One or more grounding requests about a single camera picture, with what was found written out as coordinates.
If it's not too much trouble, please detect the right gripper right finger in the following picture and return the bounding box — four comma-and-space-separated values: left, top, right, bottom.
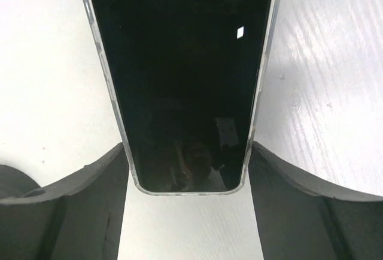
248, 142, 382, 259

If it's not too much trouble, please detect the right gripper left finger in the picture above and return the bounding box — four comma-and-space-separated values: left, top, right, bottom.
1, 144, 129, 259

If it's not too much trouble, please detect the black smartphone clear case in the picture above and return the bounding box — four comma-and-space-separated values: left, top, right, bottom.
83, 0, 276, 195

